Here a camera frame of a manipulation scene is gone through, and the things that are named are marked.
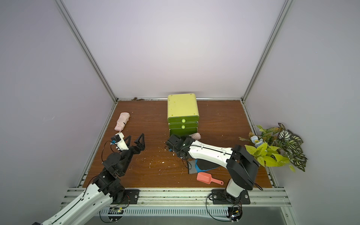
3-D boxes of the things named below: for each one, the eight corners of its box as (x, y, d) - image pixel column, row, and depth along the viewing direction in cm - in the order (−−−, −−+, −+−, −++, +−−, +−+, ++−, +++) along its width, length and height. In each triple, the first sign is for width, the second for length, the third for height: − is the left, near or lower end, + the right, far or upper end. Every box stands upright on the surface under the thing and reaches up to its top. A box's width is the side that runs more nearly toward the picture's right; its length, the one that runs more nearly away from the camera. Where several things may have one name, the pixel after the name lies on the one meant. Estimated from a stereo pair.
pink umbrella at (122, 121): (115, 131, 103) (113, 128, 100) (121, 115, 113) (120, 112, 110) (125, 130, 103) (123, 127, 100) (130, 115, 113) (129, 112, 110)
